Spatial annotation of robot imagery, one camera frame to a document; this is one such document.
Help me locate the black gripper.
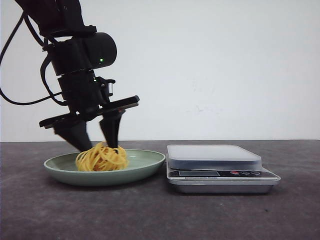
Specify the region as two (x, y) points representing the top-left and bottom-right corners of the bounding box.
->
(39, 70), (140, 152)

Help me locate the yellow vermicelli noodle bundle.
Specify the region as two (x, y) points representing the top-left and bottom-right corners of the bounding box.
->
(75, 141), (129, 172)

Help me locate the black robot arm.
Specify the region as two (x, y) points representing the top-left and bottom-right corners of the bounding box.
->
(18, 0), (139, 151)

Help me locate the light green round plate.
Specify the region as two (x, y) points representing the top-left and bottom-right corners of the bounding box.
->
(43, 149), (166, 187)

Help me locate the silver digital kitchen scale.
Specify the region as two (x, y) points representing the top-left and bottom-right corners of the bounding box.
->
(166, 144), (281, 194)

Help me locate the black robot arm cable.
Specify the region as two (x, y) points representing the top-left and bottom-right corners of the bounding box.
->
(0, 11), (68, 106)

